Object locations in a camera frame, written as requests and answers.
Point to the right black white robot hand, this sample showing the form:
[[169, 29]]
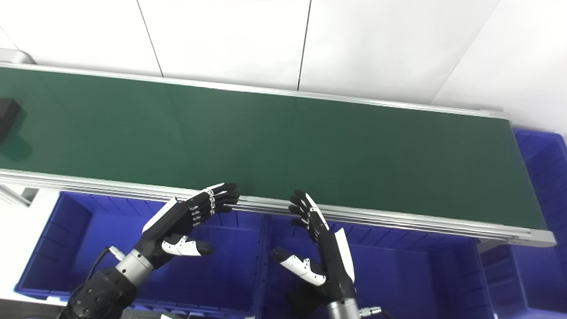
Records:
[[332, 266]]

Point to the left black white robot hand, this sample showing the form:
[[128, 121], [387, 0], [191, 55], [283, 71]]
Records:
[[170, 219]]

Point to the black cylinder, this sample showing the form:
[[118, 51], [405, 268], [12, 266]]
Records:
[[9, 115]]

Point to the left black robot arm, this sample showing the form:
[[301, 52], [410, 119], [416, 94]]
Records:
[[106, 290]]

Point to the blue plastic bin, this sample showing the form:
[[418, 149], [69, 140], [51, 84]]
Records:
[[398, 274], [540, 230], [66, 248]]

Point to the green conveyor belt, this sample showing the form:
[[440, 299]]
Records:
[[288, 146], [398, 219]]

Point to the aluminium conveyor leg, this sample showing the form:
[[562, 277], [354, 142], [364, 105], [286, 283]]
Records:
[[17, 195]]

